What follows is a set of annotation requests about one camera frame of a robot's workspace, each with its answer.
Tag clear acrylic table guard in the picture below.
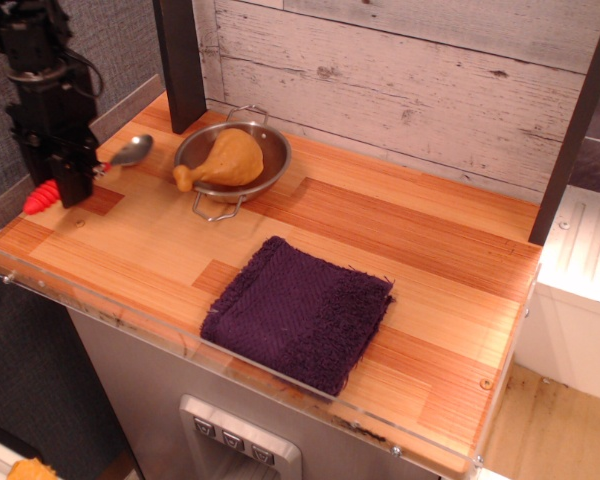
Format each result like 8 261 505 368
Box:
0 230 539 479

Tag dark left wooden post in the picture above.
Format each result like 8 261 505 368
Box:
152 0 207 134

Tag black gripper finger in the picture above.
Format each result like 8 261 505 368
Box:
49 155 95 208
22 143 53 186

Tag dark right wooden post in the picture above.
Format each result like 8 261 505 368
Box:
528 37 600 246

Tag white toy sink counter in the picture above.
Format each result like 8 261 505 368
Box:
512 74 600 406

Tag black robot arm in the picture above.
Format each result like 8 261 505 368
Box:
0 1 104 208

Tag purple folded towel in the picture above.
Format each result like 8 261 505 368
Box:
201 237 393 396

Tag grey toy fridge cabinet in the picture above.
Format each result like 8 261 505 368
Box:
70 312 435 479

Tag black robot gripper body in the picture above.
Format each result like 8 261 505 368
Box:
4 74 111 176

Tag dark wooden post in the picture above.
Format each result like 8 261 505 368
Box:
528 37 600 246
152 0 207 134

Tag orange plush object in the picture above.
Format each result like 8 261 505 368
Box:
6 458 58 480

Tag steel bowl with handles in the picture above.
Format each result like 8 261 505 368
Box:
172 105 292 222

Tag red handled metal spoon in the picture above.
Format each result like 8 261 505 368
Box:
22 134 154 215

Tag silver dispenser button panel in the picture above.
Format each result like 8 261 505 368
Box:
179 395 303 479

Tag toy chicken drumstick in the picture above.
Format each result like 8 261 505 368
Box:
173 128 264 192

